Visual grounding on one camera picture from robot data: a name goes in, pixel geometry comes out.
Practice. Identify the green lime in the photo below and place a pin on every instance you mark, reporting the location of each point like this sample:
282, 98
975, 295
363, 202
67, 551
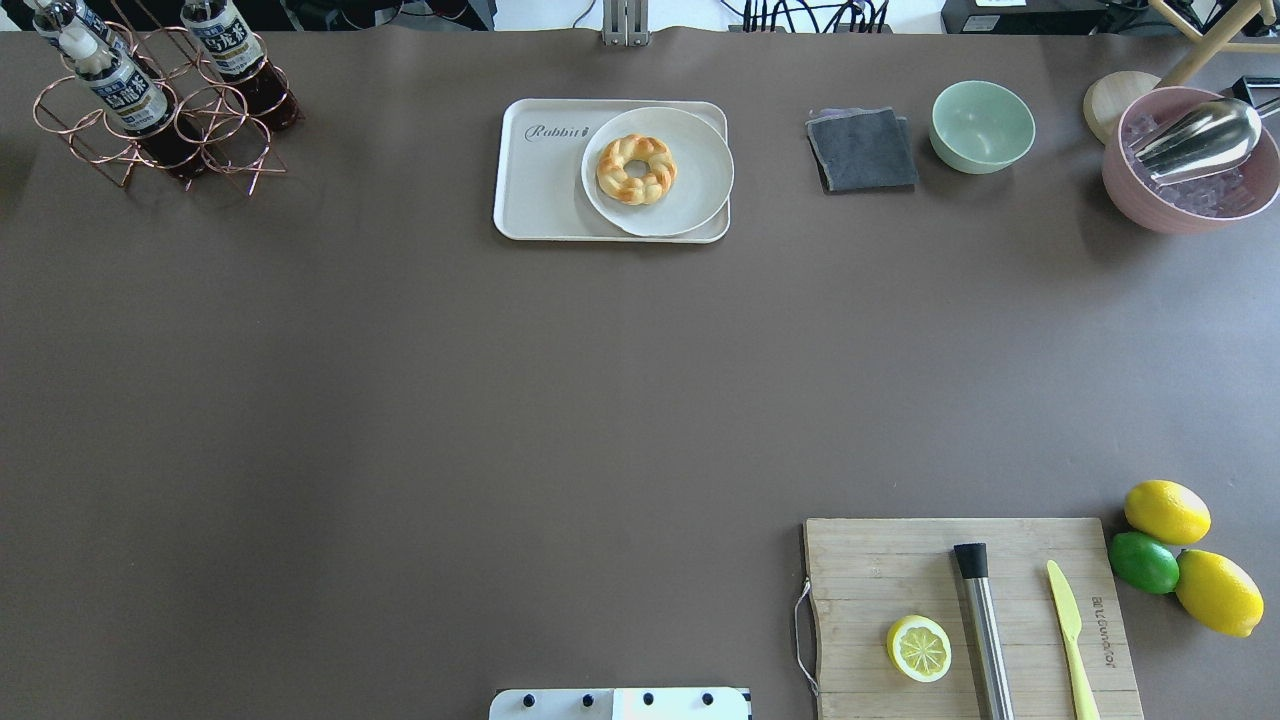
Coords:
1143, 562

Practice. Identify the yellow lemon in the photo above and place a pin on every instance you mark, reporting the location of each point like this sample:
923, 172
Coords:
1167, 511
1218, 593

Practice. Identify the white round plate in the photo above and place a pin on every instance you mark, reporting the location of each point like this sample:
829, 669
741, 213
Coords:
703, 179

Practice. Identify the tea bottle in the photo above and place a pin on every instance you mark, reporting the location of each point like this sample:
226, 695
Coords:
50, 18
139, 106
237, 56

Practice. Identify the yellow plastic knife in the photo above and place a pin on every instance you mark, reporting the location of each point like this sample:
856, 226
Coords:
1071, 624

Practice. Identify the pink ice bowl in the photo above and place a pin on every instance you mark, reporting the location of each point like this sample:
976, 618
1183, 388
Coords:
1138, 200

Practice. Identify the halved lemon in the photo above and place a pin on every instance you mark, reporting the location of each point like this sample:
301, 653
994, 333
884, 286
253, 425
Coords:
919, 648

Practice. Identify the round wooden stand base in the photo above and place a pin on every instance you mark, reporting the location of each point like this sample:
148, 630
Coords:
1110, 95

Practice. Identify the wooden cutting board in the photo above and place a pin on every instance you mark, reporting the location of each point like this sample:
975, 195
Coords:
868, 573

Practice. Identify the cream rectangular serving tray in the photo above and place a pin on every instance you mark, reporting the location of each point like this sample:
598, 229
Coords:
538, 190

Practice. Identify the steel muddler black tip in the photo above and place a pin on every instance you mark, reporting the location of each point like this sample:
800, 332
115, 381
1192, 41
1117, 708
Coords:
972, 562

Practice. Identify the copper wire bottle rack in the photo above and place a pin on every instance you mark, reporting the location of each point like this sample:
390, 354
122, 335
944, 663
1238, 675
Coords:
234, 144

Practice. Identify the metal ice scoop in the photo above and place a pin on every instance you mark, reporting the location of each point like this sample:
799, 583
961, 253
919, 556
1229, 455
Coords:
1214, 136

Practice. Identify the mint green bowl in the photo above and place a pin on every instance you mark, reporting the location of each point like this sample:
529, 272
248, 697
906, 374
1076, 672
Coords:
978, 127

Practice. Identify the braided ring bread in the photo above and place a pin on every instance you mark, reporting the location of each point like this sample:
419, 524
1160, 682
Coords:
636, 170

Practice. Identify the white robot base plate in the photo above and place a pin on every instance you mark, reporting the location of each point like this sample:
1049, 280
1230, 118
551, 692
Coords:
694, 702

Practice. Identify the grey folded cloth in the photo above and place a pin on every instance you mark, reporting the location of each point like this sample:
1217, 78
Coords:
861, 149

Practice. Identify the yellow lemon upper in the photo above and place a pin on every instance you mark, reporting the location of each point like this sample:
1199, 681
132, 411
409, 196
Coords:
1167, 511

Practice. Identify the yellow lemon lower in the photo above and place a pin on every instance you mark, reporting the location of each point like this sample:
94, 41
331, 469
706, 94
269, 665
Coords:
1218, 593

